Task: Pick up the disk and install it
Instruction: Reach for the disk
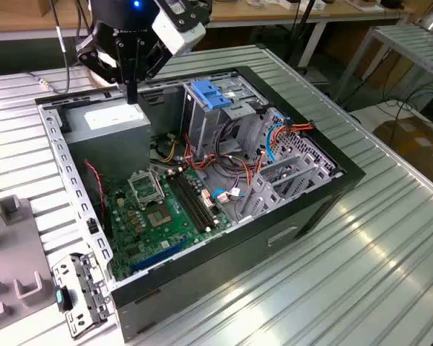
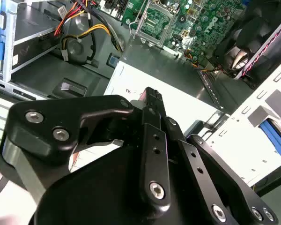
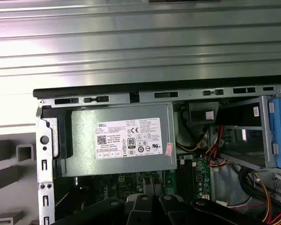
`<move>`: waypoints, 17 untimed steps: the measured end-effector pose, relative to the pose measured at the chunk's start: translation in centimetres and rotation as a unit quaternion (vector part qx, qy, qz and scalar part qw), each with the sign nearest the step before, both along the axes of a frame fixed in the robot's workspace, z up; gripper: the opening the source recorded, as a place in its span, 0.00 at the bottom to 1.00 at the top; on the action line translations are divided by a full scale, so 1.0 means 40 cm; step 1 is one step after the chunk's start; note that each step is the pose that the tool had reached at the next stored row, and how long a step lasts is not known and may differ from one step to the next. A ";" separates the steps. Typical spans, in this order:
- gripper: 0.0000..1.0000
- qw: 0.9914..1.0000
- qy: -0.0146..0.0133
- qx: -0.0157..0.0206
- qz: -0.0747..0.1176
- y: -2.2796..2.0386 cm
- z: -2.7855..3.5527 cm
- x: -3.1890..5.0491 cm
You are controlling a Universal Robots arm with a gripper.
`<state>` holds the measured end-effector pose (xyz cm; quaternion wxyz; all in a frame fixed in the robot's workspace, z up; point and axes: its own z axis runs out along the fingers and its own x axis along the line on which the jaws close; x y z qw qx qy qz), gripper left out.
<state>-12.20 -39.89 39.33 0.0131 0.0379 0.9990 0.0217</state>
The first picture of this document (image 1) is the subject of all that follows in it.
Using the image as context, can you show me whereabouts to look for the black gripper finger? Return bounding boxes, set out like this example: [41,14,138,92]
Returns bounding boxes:
[74,34,119,86]
[115,37,147,106]

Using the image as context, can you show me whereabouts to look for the orange red power wire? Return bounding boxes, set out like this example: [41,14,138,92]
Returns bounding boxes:
[274,120,315,136]

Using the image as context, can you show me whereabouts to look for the grey metal disk bay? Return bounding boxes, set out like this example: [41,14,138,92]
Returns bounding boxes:
[236,153,346,223]

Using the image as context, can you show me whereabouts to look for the grey power supply unit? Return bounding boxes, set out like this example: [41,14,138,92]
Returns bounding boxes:
[63,97,152,181]

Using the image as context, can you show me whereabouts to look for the wooden desk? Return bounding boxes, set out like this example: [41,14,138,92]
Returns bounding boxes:
[0,0,416,43]

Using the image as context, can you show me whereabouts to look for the grey metal drive cage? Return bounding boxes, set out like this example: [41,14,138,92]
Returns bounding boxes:
[182,74,271,159]

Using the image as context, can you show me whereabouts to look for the metal socket cover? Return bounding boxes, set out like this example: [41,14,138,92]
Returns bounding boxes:
[127,169,166,209]

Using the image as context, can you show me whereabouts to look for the black RAM slot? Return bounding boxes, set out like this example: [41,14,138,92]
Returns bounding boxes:
[175,169,219,231]
[167,172,207,234]

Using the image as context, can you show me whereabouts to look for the CPU socket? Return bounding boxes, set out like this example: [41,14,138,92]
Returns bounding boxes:
[146,204,173,229]

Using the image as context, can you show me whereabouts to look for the black case fan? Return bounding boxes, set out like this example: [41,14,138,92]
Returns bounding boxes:
[83,161,113,239]

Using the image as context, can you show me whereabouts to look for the green motherboard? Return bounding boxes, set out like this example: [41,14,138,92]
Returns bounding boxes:
[106,167,235,282]

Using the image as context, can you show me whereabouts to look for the blue expansion slot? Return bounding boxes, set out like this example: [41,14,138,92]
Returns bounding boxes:
[131,239,184,274]

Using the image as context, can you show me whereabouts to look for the black stand pole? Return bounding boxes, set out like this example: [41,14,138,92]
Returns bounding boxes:
[287,0,317,73]

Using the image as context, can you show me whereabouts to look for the black open PC case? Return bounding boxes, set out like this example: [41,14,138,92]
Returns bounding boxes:
[34,65,367,343]

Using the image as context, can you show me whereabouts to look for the grey parts rack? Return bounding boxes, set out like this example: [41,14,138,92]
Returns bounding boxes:
[0,194,64,334]

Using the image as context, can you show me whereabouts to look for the black clip with blue tab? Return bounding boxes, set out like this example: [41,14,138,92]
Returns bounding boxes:
[55,285,74,313]

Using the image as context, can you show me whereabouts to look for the metal slat side table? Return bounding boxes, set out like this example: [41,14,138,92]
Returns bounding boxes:
[342,25,433,105]

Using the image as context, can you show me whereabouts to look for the large cardboard box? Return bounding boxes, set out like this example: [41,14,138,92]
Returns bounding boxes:
[373,117,433,188]

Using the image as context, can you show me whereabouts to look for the black cable with metal connector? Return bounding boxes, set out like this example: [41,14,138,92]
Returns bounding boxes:
[21,0,95,95]

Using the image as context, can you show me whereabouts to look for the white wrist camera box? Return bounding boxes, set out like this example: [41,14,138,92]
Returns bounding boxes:
[150,0,207,58]

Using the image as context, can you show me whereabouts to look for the yellow wire bundle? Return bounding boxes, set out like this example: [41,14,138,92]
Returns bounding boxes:
[157,138,183,164]

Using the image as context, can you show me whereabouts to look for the blue plastic drive bracket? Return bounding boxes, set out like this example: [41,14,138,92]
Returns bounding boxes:
[190,80,235,111]

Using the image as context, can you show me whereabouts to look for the orange black wire bundle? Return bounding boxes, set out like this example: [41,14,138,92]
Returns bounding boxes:
[183,133,264,188]

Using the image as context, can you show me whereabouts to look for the red black fan wire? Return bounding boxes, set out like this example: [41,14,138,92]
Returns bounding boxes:
[83,161,108,217]

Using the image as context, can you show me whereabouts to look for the short blue labelled wire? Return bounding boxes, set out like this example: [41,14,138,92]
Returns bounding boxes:
[211,186,247,203]

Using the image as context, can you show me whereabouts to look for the blue data wire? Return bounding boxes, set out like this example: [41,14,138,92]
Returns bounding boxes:
[264,114,288,164]

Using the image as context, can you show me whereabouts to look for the metal slot retainer bracket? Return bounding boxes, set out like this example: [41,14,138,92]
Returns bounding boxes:
[52,252,113,340]

